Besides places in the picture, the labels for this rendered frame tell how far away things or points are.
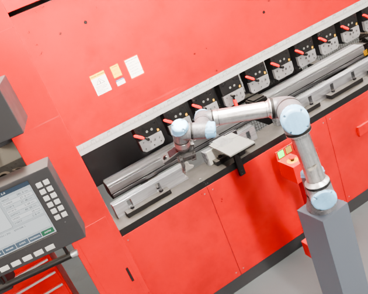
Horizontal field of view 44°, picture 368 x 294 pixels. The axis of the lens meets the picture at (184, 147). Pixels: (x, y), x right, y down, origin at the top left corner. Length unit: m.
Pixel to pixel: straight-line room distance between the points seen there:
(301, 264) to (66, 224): 1.84
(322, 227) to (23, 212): 1.39
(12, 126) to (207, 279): 1.75
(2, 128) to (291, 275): 2.15
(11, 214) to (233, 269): 1.68
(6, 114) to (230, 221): 1.68
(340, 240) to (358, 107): 1.23
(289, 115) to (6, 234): 1.25
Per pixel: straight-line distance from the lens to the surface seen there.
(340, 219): 2.42
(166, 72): 2.66
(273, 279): 3.26
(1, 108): 1.82
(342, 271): 2.57
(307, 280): 3.19
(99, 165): 3.21
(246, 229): 3.08
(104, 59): 2.53
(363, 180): 3.63
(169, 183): 2.82
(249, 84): 2.93
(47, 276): 2.97
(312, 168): 2.10
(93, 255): 2.58
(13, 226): 1.98
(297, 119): 1.96
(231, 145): 2.79
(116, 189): 3.00
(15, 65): 2.24
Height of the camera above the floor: 2.18
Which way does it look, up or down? 23 degrees down
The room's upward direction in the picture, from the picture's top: 22 degrees counter-clockwise
